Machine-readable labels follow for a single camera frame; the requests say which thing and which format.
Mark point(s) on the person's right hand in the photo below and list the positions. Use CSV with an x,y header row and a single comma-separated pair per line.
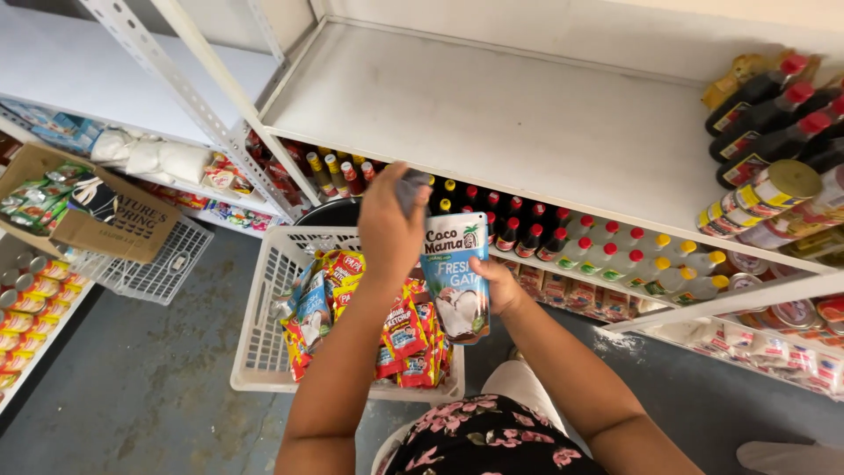
x,y
504,290

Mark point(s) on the person's left hand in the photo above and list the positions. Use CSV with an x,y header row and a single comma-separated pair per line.
x,y
386,231

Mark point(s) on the person's left fingers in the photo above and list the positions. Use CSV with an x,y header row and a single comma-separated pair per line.
x,y
394,177

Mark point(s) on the grey cloth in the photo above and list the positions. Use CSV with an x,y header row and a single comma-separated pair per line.
x,y
412,188

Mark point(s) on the blue coconut milk pouch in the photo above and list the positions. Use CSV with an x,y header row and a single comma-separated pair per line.
x,y
455,283

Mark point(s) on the small yellow-cap sauce bottles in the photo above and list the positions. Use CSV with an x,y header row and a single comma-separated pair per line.
x,y
336,173

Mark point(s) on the black round basin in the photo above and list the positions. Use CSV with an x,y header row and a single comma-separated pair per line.
x,y
329,212

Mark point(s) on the white metal shelf rack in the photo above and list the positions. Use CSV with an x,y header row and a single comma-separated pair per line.
x,y
501,112

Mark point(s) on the row of small dark bottles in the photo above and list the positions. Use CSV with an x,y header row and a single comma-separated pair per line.
x,y
521,231

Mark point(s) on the small blue coconut pouch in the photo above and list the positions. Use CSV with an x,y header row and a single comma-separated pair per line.
x,y
313,310

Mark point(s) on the heap of red ketchup sachets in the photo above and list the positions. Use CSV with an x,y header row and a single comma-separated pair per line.
x,y
405,336

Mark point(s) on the white plastic laundry basket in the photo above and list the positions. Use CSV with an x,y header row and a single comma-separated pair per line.
x,y
264,343

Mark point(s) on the row of beige seasoning packets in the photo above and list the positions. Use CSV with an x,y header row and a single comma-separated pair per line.
x,y
573,290

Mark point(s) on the white filled plastic bags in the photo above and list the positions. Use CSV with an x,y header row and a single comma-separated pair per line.
x,y
155,158

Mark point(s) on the row of clear vinegar bottles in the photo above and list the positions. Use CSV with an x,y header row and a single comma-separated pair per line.
x,y
633,260

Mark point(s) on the white flat plastic crate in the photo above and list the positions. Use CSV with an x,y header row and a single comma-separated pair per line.
x,y
151,267

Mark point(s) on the black floral top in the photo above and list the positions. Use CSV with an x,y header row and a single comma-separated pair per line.
x,y
488,439

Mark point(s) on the cardboard box of green packets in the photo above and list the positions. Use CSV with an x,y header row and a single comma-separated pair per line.
x,y
112,218

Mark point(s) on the gold-lid spread jars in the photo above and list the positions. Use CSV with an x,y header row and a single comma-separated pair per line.
x,y
758,198

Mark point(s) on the group of large dark bottles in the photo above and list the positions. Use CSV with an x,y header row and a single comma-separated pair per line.
x,y
771,125

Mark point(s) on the row of yellow red cans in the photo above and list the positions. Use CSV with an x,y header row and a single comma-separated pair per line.
x,y
33,303

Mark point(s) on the stack of flat tin cans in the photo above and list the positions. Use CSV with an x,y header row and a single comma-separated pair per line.
x,y
791,307

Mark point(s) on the row of white red packets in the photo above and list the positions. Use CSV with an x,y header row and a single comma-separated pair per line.
x,y
784,356

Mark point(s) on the white slotted-post shelf unit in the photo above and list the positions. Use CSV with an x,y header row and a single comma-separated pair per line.
x,y
99,72

